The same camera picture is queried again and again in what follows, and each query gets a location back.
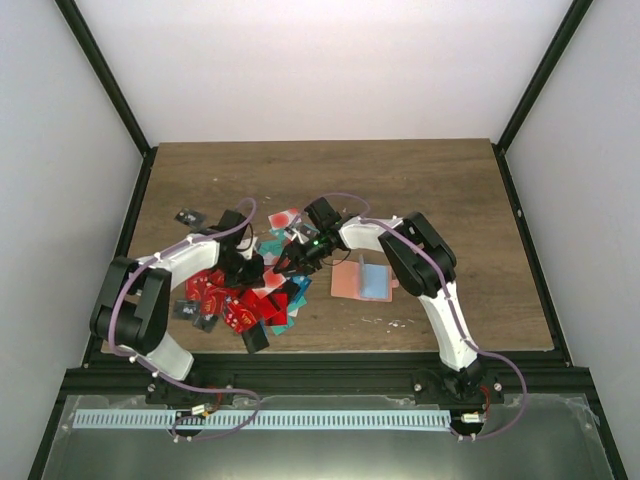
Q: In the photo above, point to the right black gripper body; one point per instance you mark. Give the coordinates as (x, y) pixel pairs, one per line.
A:
(311, 256)

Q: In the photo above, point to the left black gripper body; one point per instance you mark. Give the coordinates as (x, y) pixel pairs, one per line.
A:
(239, 274)

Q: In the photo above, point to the white red circle card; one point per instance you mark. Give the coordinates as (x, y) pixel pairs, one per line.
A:
(284, 219)
(272, 281)

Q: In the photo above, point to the pink leather card holder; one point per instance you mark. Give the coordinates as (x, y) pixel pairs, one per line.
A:
(363, 281)

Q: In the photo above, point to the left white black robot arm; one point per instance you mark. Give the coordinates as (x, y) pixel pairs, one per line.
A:
(132, 309)

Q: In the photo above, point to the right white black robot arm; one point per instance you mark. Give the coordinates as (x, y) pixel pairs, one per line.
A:
(423, 264)

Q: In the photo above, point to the teal card upper pile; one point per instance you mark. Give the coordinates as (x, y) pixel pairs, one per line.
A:
(270, 251)

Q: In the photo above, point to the teal card pile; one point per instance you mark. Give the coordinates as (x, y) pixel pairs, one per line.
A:
(285, 317)
(270, 251)

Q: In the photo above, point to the blue card under pile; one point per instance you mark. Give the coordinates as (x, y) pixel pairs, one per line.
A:
(302, 284)

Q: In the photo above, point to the red card left pile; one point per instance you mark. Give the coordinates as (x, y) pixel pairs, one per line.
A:
(207, 288)

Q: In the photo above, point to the white red circle card top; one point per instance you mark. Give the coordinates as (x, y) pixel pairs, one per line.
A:
(284, 219)

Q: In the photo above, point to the teal card front pile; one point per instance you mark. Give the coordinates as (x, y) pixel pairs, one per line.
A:
(285, 317)

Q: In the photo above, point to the red VIP card front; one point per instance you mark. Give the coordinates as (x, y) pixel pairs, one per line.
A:
(238, 317)

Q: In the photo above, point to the black card low left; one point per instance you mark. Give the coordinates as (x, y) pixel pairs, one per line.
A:
(205, 322)

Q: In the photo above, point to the black VIP card far left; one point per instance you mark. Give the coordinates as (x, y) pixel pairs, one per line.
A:
(193, 219)

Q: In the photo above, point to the black card at front edge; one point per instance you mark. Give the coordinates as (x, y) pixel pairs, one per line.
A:
(255, 339)

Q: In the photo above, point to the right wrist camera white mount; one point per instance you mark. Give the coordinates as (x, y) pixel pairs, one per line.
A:
(300, 232)

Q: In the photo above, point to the light blue slotted cable duct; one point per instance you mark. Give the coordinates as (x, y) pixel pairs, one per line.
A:
(421, 420)

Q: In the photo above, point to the black aluminium frame rail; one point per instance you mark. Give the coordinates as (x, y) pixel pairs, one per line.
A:
(419, 375)

